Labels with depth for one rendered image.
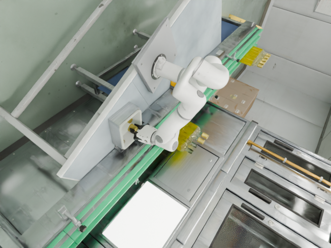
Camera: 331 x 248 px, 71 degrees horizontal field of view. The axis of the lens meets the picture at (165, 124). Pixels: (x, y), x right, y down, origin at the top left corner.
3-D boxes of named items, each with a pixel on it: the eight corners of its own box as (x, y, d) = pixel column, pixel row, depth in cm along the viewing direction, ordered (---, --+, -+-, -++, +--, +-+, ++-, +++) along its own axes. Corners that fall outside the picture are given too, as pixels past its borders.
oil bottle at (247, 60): (233, 59, 232) (260, 70, 222) (234, 54, 227) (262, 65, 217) (235, 56, 235) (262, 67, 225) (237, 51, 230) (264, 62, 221)
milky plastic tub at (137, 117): (113, 143, 141) (123, 151, 138) (107, 119, 124) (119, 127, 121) (131, 126, 150) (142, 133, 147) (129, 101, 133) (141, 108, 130)
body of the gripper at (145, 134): (152, 148, 126) (137, 141, 132) (163, 137, 132) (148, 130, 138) (149, 139, 121) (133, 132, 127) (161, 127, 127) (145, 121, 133)
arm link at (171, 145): (170, 130, 111) (182, 122, 118) (153, 124, 117) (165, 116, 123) (171, 155, 119) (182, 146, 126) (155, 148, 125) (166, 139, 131)
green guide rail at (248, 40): (153, 129, 148) (163, 135, 145) (153, 128, 147) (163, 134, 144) (255, 27, 245) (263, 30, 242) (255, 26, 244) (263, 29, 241)
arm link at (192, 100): (200, 101, 113) (175, 84, 113) (227, 70, 98) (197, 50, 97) (190, 122, 102) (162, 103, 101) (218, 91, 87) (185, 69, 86)
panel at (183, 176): (99, 235, 131) (146, 277, 119) (98, 233, 129) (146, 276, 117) (184, 136, 181) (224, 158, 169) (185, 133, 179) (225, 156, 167)
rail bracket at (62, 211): (54, 212, 119) (85, 241, 112) (43, 199, 107) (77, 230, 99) (62, 205, 122) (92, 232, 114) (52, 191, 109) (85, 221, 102)
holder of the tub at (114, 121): (113, 148, 145) (122, 154, 142) (107, 118, 124) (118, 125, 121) (131, 131, 154) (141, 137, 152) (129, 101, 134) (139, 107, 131)
